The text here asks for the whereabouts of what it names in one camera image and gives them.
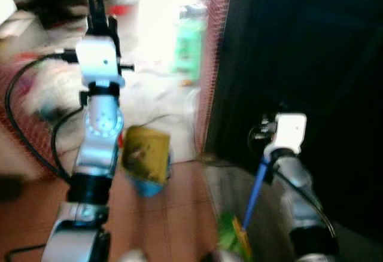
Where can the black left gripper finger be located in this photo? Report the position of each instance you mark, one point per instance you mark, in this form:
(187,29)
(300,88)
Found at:
(115,34)
(96,3)

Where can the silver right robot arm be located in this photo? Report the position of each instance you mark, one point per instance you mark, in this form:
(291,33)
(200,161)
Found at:
(299,184)

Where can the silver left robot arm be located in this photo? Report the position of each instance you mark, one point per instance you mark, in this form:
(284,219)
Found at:
(99,136)

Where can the light green plastic container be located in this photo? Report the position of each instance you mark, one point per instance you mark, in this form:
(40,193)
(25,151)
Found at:
(188,46)

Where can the dark door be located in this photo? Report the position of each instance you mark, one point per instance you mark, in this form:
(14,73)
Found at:
(299,46)

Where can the blue plastic bucket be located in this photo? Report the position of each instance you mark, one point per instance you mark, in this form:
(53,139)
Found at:
(146,187)

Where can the grey right robot foot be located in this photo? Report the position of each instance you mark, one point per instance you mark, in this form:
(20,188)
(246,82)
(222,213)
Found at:
(220,256)

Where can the grey robot foot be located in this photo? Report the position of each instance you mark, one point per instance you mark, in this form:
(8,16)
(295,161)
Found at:
(133,256)
(220,256)

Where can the grey left robot foot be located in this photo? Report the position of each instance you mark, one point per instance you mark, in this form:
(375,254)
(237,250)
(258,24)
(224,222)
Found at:
(133,256)

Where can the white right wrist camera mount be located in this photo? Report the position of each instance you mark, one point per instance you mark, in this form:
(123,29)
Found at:
(289,131)

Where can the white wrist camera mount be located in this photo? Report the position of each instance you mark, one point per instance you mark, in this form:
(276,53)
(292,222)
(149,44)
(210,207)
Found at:
(100,60)
(289,131)

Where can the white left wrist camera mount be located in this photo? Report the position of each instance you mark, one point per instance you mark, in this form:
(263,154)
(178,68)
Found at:
(100,60)

